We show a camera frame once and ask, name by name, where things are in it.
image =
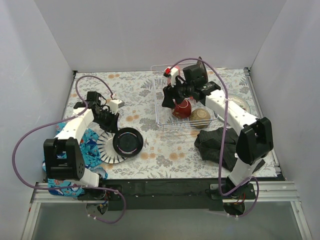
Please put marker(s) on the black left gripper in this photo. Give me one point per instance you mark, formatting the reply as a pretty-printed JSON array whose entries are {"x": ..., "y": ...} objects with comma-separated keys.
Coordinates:
[{"x": 107, "y": 119}]

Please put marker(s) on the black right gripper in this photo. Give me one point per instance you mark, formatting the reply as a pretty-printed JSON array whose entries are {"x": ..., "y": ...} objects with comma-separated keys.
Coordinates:
[{"x": 172, "y": 91}]

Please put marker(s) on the black round plate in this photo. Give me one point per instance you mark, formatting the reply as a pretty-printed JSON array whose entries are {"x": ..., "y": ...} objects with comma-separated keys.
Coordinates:
[{"x": 128, "y": 142}]

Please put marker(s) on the red floral bowl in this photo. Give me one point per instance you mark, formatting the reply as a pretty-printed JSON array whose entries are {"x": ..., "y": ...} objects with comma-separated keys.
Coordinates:
[{"x": 182, "y": 110}]

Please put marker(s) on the pink plastic cup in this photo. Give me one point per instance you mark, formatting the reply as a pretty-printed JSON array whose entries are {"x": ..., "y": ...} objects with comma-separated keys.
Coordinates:
[{"x": 174, "y": 72}]

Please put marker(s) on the beige bowl black inside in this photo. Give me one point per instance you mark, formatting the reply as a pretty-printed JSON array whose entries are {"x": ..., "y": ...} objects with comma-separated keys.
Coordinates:
[{"x": 199, "y": 118}]

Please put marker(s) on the black floral square plate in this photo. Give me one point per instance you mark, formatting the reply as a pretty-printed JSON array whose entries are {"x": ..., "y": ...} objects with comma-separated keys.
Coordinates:
[{"x": 203, "y": 69}]

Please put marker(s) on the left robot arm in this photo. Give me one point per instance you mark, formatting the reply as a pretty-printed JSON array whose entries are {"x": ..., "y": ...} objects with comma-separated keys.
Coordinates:
[{"x": 75, "y": 127}]

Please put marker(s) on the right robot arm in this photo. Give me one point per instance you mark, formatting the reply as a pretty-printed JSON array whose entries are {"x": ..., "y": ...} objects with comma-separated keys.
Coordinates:
[{"x": 255, "y": 137}]

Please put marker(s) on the striped white round plate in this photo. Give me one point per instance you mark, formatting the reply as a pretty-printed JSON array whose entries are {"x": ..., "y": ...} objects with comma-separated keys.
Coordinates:
[{"x": 107, "y": 152}]

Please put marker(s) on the blue patterned cloth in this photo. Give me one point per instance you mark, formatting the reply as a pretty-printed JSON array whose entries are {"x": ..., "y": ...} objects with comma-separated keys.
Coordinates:
[{"x": 65, "y": 162}]

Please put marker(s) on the floral tablecloth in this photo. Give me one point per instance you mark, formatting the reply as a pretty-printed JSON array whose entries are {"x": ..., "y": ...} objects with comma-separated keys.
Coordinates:
[{"x": 165, "y": 154}]

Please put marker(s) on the black striped cloth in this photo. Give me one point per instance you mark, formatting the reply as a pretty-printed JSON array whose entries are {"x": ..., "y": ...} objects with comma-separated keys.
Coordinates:
[{"x": 209, "y": 145}]

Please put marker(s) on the strawberry pattern white plate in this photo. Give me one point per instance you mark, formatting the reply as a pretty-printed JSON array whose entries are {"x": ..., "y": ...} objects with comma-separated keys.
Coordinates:
[{"x": 243, "y": 105}]

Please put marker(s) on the black base bar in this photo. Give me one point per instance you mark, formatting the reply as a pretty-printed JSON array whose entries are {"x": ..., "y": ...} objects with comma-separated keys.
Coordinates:
[{"x": 177, "y": 194}]

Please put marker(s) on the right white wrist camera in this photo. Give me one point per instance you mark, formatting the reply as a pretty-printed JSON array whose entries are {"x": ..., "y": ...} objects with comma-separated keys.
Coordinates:
[{"x": 166, "y": 71}]

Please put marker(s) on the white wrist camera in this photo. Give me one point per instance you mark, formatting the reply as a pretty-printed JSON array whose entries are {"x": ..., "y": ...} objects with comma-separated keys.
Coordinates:
[
  {"x": 115, "y": 104},
  {"x": 166, "y": 71}
]

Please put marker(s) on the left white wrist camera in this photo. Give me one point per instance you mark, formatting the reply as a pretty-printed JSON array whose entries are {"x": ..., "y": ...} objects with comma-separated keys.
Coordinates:
[{"x": 115, "y": 104}]

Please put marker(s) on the white wire dish rack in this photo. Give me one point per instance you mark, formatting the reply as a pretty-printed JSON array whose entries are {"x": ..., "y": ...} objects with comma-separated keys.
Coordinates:
[{"x": 164, "y": 118}]

